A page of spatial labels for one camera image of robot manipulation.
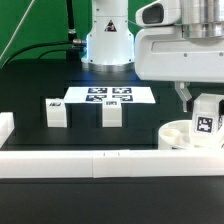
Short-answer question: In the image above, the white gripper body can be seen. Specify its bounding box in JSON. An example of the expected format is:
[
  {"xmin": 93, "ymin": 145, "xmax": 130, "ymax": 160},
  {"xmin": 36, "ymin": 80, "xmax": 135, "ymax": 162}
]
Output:
[{"xmin": 135, "ymin": 26, "xmax": 224, "ymax": 83}]

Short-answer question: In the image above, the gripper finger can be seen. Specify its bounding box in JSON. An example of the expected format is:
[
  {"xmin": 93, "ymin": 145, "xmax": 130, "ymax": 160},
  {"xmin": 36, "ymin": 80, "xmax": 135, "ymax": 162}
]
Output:
[{"xmin": 175, "ymin": 81, "xmax": 192, "ymax": 112}]

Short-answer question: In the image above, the white round stool seat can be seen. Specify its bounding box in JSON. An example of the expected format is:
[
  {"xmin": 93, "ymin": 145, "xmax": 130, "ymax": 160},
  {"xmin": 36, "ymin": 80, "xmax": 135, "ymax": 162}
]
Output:
[{"xmin": 158, "ymin": 120, "xmax": 224, "ymax": 150}]

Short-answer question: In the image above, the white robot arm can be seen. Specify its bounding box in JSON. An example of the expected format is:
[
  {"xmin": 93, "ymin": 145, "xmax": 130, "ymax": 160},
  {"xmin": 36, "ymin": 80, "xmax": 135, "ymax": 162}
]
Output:
[{"xmin": 81, "ymin": 0, "xmax": 224, "ymax": 102}]

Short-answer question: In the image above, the white sheet with tags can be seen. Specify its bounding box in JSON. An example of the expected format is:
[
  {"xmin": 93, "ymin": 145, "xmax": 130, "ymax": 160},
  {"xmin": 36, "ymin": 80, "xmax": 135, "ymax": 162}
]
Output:
[{"xmin": 64, "ymin": 86, "xmax": 155, "ymax": 104}]

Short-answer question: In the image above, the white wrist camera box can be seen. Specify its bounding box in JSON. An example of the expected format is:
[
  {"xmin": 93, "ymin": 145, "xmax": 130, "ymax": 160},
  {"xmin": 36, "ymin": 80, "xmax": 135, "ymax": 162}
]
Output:
[{"xmin": 135, "ymin": 0, "xmax": 181, "ymax": 27}]

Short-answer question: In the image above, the black cable bundle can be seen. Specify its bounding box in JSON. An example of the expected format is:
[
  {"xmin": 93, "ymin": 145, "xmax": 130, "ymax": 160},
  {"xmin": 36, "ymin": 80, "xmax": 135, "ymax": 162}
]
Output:
[{"xmin": 0, "ymin": 0, "xmax": 88, "ymax": 68}]

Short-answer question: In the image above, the thin grey cable left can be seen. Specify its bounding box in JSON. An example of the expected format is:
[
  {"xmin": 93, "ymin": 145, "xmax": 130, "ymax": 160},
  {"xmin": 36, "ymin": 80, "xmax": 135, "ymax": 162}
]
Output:
[{"xmin": 0, "ymin": 0, "xmax": 36, "ymax": 63}]

